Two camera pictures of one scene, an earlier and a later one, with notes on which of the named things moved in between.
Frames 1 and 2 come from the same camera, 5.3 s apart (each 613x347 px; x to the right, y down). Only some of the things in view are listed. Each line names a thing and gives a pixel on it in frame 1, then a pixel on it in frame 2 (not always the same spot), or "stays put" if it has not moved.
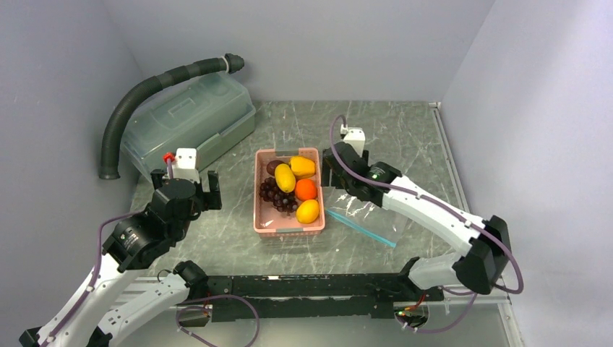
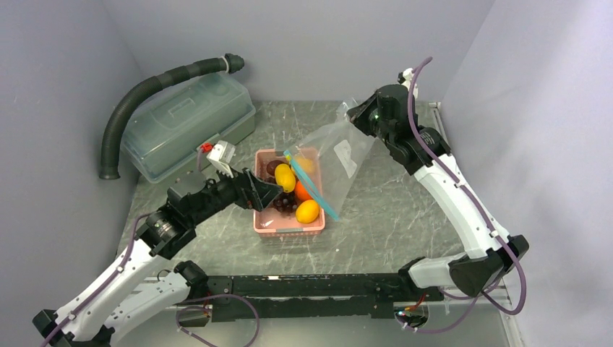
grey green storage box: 211,113 stays put
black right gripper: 326,173 to 358,113
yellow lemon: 307,211 stays put
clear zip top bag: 371,220 to 332,157
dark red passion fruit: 272,165 stays put
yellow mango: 285,178 stays put
